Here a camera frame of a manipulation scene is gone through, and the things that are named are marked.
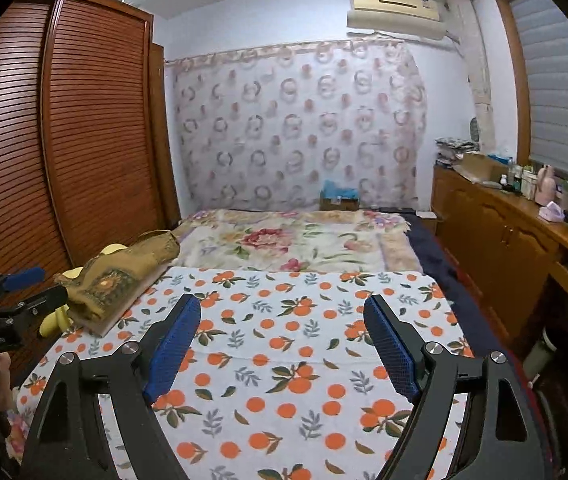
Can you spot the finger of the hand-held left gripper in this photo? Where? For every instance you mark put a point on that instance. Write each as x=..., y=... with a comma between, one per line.
x=26, y=276
x=46, y=300

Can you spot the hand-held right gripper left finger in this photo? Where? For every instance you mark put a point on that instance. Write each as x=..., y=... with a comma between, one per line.
x=173, y=347

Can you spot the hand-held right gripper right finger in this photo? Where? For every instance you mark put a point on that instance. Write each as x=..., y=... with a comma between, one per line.
x=389, y=347

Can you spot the brown patterned shirt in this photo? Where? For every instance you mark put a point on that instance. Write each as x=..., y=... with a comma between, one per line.
x=113, y=275

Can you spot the stack of folded clothes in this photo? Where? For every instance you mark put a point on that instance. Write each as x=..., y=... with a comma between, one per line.
x=456, y=151

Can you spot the yellow plush toy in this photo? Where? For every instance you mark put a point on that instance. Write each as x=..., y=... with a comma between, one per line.
x=56, y=322

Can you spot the orange fruit print sheet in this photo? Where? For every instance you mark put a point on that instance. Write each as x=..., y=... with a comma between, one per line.
x=289, y=335

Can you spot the floral blanket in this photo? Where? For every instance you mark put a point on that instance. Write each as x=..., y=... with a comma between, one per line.
x=284, y=245

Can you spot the white bin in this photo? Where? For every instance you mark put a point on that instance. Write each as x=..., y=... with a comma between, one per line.
x=539, y=355

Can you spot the wooden sideboard cabinet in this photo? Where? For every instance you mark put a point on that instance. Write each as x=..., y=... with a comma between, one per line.
x=489, y=230

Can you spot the wooden louvered wardrobe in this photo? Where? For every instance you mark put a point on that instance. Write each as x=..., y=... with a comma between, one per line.
x=93, y=135

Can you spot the box with blue cloth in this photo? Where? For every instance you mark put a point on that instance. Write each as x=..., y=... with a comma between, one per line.
x=340, y=195

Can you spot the cardboard box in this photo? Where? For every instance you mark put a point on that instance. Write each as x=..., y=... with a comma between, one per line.
x=479, y=167

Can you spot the pink tissue box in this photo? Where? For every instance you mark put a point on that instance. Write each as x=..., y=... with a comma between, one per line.
x=551, y=212

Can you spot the row of cosmetic bottles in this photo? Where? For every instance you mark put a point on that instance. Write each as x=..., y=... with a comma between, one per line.
x=519, y=180

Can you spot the pink teapot figure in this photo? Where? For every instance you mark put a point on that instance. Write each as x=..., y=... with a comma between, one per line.
x=546, y=187

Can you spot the green round fan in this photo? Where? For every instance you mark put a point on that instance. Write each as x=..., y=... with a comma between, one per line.
x=474, y=129

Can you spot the circle pattern curtain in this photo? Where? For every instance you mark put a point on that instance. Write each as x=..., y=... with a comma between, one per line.
x=304, y=125

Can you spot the beige lace curtain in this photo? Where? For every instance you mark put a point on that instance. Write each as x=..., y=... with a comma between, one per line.
x=476, y=70

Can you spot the grey window blind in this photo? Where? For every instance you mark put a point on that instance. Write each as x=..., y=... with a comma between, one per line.
x=559, y=85

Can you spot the beige air conditioner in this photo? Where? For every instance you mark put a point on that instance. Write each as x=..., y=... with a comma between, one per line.
x=394, y=15

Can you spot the wooden window frame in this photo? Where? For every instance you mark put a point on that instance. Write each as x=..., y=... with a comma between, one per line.
x=511, y=60

